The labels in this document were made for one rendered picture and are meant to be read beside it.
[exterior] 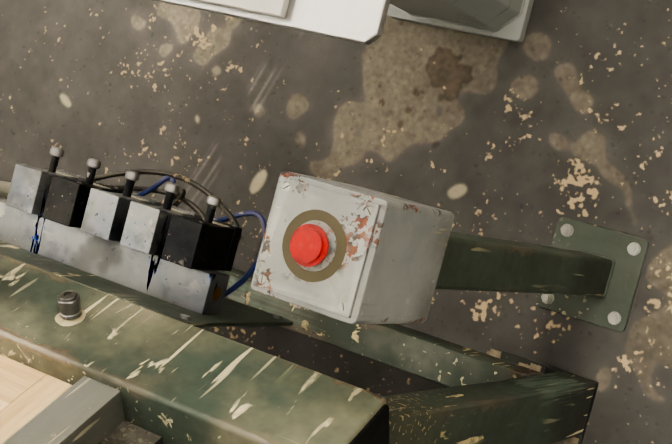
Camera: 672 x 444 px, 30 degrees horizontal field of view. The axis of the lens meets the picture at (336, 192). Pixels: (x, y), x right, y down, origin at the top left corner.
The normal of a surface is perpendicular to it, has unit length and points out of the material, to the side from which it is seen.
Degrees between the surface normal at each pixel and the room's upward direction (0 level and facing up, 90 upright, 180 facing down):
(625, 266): 0
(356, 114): 0
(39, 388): 57
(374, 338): 0
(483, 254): 90
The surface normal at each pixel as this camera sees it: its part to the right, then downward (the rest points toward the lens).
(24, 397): -0.03, -0.86
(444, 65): -0.46, -0.08
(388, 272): 0.85, 0.25
